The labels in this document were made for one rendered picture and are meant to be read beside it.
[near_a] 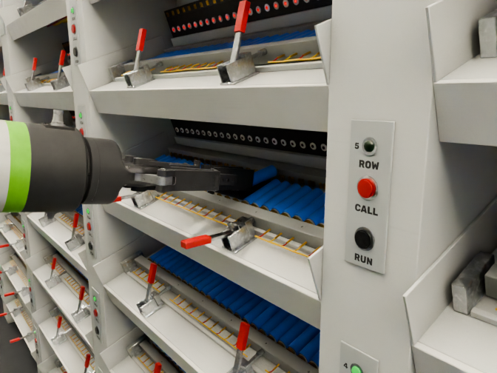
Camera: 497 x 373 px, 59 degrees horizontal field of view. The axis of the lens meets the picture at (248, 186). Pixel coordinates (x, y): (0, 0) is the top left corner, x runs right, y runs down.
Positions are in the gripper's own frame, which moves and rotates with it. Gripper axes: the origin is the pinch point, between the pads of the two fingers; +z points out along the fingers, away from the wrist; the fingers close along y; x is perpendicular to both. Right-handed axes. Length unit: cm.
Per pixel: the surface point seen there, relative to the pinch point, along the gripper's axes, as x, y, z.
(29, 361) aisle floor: 98, 137, 9
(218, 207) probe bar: 4.4, 0.6, -0.4
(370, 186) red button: -3.3, -28.5, -6.6
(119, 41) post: -21.4, 37.5, -2.6
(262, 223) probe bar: 4.4, -9.0, -0.3
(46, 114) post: -5, 108, 2
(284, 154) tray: -4.1, 0.0, 10.3
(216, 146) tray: -3.6, 18.8, 10.4
